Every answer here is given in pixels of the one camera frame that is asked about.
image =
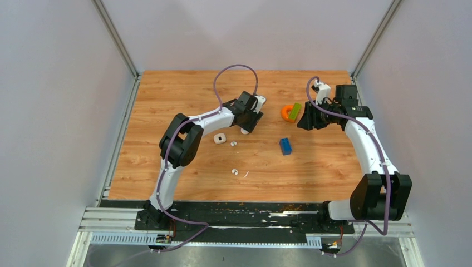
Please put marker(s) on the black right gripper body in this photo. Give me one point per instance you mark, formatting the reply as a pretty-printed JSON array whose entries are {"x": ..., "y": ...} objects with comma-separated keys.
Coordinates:
[{"x": 318, "y": 118}]

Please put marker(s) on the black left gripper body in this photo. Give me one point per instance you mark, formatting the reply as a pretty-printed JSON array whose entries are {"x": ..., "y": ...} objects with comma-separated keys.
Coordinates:
[{"x": 251, "y": 121}]

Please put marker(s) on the white earbud charging case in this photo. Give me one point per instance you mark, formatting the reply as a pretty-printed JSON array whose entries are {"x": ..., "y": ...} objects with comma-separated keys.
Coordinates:
[{"x": 219, "y": 138}]

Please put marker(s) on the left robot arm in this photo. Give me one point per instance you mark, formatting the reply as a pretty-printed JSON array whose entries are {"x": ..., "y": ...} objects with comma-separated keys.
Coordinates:
[{"x": 179, "y": 146}]

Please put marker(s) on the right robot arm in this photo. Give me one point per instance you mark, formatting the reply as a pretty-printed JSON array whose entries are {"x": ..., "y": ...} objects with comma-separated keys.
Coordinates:
[{"x": 383, "y": 191}]

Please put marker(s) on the green building block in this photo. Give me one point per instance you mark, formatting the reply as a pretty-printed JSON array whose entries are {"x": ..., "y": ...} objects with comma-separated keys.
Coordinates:
[{"x": 296, "y": 107}]

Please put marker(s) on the blue building block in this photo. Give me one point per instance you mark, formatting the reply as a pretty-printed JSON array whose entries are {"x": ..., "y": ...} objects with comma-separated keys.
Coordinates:
[{"x": 285, "y": 146}]

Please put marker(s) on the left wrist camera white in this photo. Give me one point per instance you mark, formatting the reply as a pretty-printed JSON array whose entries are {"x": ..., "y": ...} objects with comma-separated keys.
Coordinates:
[{"x": 261, "y": 100}]

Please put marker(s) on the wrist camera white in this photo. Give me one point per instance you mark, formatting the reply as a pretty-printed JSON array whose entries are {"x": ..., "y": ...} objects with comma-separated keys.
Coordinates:
[
  {"x": 322, "y": 91},
  {"x": 261, "y": 100}
]

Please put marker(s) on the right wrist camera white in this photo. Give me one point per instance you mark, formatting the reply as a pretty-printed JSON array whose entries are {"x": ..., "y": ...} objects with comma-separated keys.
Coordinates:
[{"x": 322, "y": 91}]

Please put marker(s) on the orange ring toy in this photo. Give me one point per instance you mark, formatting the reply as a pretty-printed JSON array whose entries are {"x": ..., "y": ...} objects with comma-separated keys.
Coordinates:
[{"x": 285, "y": 113}]

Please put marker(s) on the right aluminium corner post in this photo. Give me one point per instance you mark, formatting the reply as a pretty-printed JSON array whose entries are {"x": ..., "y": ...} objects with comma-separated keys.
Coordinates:
[{"x": 378, "y": 33}]

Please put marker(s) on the aluminium corner post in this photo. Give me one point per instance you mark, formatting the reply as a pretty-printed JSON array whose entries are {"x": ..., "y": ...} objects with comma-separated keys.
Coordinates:
[
  {"x": 115, "y": 36},
  {"x": 378, "y": 33}
]

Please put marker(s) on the left aluminium corner post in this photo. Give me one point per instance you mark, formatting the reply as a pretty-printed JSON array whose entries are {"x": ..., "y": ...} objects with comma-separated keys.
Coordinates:
[{"x": 115, "y": 36}]

